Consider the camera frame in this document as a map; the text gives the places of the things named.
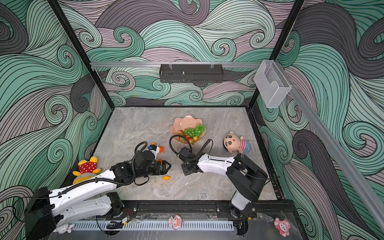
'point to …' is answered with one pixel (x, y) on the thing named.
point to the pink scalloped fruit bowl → (187, 122)
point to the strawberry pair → (188, 138)
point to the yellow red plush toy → (88, 170)
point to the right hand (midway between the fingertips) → (186, 169)
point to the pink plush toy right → (283, 226)
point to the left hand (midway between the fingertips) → (167, 165)
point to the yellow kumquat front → (166, 177)
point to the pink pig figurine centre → (175, 222)
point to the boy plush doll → (233, 142)
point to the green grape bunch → (193, 132)
